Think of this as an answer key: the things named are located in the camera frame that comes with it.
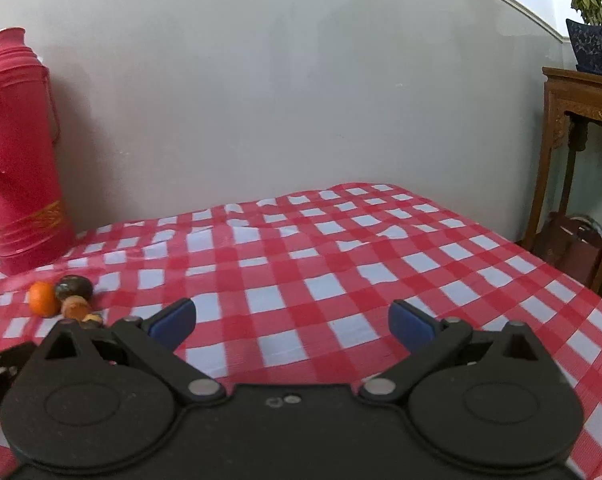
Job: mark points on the carved wooden side table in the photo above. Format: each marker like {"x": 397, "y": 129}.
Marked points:
{"x": 581, "y": 90}

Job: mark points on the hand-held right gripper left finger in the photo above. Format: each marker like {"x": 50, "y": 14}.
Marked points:
{"x": 173, "y": 321}

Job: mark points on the dark red bag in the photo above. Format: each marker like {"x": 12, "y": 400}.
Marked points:
{"x": 573, "y": 247}

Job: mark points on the small orange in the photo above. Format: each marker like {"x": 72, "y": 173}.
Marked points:
{"x": 43, "y": 300}

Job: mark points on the light brown nut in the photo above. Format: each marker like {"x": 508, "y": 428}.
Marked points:
{"x": 76, "y": 307}

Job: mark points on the red white checkered tablecloth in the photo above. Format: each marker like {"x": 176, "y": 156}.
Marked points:
{"x": 331, "y": 270}

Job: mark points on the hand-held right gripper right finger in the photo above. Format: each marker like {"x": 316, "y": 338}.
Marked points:
{"x": 407, "y": 322}

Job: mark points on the red thermos flask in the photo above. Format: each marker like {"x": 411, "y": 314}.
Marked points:
{"x": 18, "y": 160}

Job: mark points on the small brown nut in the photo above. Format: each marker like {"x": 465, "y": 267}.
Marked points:
{"x": 92, "y": 319}

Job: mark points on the dark brown chestnut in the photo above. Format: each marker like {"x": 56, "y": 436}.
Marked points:
{"x": 75, "y": 287}

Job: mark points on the dark blue plant pot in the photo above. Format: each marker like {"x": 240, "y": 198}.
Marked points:
{"x": 593, "y": 47}

